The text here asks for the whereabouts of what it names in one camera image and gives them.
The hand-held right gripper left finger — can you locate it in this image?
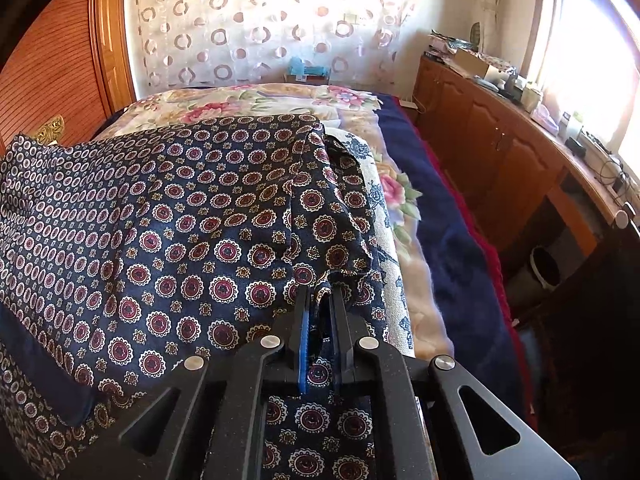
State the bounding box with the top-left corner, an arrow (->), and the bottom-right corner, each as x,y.
117,286 -> 313,480

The teal box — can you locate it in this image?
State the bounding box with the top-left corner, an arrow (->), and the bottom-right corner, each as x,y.
287,57 -> 331,83

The wooden slatted wardrobe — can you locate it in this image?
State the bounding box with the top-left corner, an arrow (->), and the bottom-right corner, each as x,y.
0,0 -> 138,161

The pink floral quilt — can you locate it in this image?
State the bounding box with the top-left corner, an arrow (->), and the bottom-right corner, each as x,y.
95,82 -> 456,361

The waste bin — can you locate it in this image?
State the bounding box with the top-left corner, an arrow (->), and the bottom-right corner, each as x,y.
510,246 -> 561,306

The wooden framed window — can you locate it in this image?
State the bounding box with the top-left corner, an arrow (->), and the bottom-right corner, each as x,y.
522,0 -> 640,156

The wooden sideboard cabinet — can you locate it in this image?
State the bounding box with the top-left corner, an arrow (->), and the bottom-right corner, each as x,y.
412,55 -> 631,271

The navy medallion patterned top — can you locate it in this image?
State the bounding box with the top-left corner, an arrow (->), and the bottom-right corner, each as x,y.
0,114 -> 388,480

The cardboard box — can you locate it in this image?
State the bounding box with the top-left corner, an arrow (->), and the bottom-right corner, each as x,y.
452,49 -> 493,78

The navy blue blanket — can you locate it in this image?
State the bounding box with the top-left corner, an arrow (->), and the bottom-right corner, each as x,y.
377,92 -> 526,411

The sheer circle patterned curtain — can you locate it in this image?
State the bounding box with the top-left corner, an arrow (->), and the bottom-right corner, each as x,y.
125,0 -> 426,91

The gold patterned folded garment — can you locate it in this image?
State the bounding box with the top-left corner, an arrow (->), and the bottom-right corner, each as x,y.
35,116 -> 66,145

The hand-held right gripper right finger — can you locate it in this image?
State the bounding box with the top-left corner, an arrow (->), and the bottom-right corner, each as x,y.
327,287 -> 581,480

